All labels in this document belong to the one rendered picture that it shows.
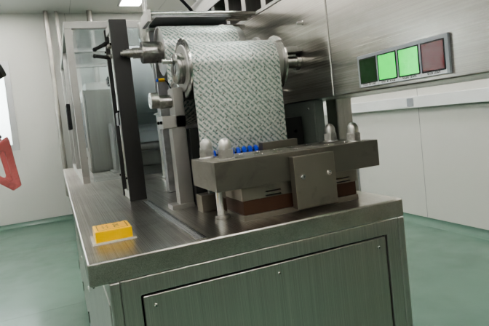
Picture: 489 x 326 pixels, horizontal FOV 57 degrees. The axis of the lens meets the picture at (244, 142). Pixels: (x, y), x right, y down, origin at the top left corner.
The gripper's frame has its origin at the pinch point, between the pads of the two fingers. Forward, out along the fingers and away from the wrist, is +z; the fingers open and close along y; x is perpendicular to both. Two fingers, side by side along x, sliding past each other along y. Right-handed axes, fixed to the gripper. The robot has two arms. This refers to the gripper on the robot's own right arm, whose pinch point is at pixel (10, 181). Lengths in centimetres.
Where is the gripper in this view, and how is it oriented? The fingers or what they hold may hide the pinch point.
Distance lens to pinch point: 82.7
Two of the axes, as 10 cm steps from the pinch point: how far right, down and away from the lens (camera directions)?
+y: -5.4, 0.1, 8.4
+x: -6.7, 5.9, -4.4
